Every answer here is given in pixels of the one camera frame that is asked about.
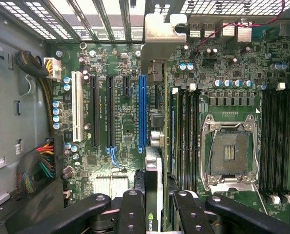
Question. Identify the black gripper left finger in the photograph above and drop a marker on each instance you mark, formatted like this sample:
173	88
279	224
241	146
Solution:
130	214

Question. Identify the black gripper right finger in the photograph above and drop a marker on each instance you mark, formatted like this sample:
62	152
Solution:
191	214

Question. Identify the silver chipset heat sink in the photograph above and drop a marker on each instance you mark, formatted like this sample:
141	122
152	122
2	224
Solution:
110	185

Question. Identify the metal socket cover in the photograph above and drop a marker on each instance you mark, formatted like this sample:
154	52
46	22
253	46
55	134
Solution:
233	187

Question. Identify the CPU socket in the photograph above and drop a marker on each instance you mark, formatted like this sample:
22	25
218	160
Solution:
230	151

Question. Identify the blue expansion slot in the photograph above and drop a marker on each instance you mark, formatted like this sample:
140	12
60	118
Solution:
143	109

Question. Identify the white expansion slot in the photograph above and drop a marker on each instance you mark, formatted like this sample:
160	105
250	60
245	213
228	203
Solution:
77	104

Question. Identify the short black expansion slot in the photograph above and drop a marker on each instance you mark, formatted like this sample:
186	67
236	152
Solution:
126	86

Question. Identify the green motherboard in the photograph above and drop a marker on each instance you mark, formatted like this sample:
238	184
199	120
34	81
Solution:
125	73

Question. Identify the grey power supply unit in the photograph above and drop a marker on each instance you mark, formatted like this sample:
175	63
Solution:
3	109

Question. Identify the open black PC case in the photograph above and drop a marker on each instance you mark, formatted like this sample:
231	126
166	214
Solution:
3	29

